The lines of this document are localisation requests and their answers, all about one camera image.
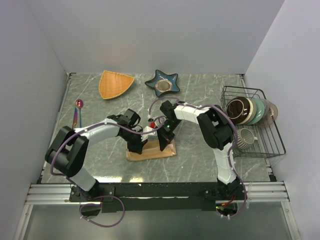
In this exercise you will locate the black wire dish rack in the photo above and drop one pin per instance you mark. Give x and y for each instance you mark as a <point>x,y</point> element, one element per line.
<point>269,142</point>

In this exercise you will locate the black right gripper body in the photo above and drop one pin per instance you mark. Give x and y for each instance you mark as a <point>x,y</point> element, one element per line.
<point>166,130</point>

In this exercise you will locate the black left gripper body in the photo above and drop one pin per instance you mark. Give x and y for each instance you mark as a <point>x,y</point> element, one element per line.
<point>133,140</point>

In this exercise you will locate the aluminium frame rail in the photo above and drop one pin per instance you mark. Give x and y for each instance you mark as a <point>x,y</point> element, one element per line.
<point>59,194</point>

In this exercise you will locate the brown bowl in rack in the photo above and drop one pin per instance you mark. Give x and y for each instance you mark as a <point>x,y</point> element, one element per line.
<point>239,110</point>

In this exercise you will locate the orange woven shield tray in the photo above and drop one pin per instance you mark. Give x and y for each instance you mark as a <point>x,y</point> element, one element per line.
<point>113,84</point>

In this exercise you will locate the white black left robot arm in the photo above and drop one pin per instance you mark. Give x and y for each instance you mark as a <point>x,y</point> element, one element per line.
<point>66,154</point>

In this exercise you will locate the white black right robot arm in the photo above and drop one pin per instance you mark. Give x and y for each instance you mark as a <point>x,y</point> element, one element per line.
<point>217,133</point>

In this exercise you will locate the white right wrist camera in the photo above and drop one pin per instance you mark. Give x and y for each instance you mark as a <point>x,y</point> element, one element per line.
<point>157,120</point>

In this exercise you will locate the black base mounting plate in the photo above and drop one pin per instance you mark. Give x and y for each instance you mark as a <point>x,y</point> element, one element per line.
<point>148,196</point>

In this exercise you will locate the peach satin napkin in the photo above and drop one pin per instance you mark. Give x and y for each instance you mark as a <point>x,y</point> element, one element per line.
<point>151,150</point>

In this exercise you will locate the ribbed grey cup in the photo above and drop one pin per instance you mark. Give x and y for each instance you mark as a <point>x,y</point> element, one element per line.
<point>246,139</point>

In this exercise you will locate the iridescent spoon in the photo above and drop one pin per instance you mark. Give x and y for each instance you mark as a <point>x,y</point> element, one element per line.
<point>79,105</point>

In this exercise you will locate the blue star-shaped dish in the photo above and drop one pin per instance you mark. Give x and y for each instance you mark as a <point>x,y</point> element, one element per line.
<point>163,83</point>

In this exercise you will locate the green plate in rack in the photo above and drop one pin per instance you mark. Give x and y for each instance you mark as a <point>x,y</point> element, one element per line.
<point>260,111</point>

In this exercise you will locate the iridescent knife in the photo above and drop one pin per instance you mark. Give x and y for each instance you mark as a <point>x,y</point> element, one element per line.
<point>75,118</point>

